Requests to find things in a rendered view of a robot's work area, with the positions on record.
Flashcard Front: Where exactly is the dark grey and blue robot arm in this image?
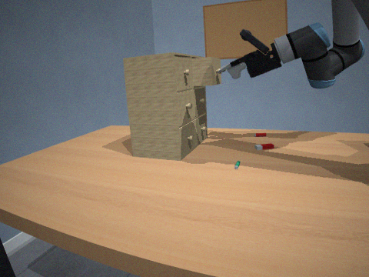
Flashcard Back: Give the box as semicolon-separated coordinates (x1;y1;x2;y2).
240;0;369;88

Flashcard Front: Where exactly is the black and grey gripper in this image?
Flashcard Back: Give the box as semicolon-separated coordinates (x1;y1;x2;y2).
218;43;281;78

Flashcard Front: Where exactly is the white and red eraser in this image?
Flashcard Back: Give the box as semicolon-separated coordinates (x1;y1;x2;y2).
255;143;274;150

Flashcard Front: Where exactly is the tan wooden chest of drawers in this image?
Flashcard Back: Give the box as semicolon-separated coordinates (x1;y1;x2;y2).
123;52;208;161

